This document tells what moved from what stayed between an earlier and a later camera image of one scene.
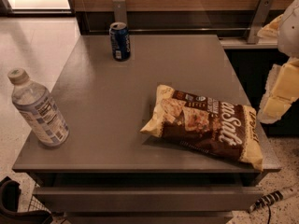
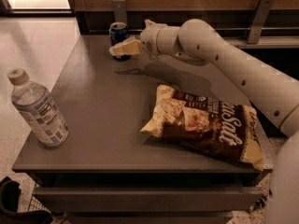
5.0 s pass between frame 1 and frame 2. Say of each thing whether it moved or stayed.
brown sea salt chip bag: stayed
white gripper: moved
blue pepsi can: stayed
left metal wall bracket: stayed
